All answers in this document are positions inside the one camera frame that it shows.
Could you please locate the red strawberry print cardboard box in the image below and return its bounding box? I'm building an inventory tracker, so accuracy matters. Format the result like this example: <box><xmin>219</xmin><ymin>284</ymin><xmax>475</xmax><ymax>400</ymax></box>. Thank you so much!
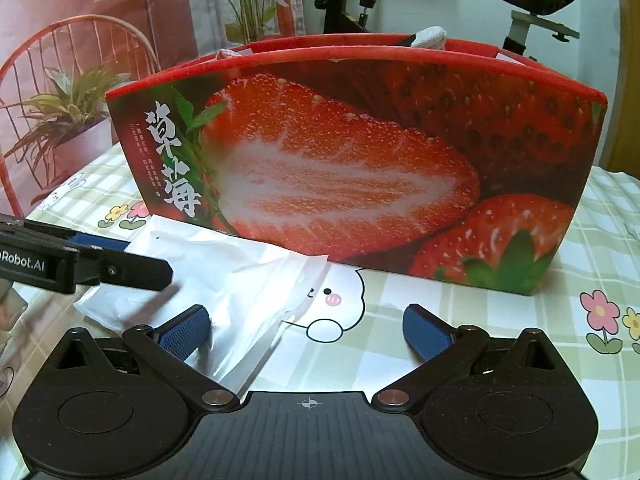
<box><xmin>106</xmin><ymin>32</ymin><xmax>608</xmax><ymax>297</ymax></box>

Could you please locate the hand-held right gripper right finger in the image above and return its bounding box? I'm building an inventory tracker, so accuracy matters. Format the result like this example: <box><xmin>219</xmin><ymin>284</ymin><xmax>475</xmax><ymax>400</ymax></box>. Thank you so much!
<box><xmin>372</xmin><ymin>303</ymin><xmax>563</xmax><ymax>413</ymax></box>

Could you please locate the white plastic packet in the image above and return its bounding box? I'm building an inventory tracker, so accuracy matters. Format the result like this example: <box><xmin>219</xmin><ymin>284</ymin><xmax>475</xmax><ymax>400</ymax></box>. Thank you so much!
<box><xmin>74</xmin><ymin>214</ymin><xmax>328</xmax><ymax>396</ymax></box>

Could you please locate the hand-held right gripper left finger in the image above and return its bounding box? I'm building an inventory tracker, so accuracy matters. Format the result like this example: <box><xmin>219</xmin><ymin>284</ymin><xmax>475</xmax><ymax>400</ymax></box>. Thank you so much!
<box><xmin>50</xmin><ymin>305</ymin><xmax>240</xmax><ymax>413</ymax></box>

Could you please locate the black exercise bike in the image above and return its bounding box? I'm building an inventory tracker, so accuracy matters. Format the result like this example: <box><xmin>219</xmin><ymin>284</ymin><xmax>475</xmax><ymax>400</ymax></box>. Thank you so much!
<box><xmin>315</xmin><ymin>0</ymin><xmax>581</xmax><ymax>56</ymax></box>

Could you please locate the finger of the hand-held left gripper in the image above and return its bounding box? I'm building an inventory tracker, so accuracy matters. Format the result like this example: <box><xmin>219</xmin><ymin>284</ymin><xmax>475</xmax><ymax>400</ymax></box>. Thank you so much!
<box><xmin>70</xmin><ymin>234</ymin><xmax>132</xmax><ymax>256</ymax></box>
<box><xmin>75</xmin><ymin>250</ymin><xmax>174</xmax><ymax>291</ymax></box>

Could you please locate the green checked tablecloth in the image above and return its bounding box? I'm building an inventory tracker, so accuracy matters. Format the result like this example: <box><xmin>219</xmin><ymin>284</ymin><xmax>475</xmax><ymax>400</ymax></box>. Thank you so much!
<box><xmin>0</xmin><ymin>147</ymin><xmax>640</xmax><ymax>461</ymax></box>

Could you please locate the pink printed backdrop cloth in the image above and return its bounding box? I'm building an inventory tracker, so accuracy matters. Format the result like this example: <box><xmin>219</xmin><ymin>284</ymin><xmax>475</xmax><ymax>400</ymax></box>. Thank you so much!
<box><xmin>0</xmin><ymin>0</ymin><xmax>301</xmax><ymax>221</ymax></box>

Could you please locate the white cloth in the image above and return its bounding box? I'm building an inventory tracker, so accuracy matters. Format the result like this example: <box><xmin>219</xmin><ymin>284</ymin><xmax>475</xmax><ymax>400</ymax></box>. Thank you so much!
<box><xmin>417</xmin><ymin>26</ymin><xmax>447</xmax><ymax>52</ymax></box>

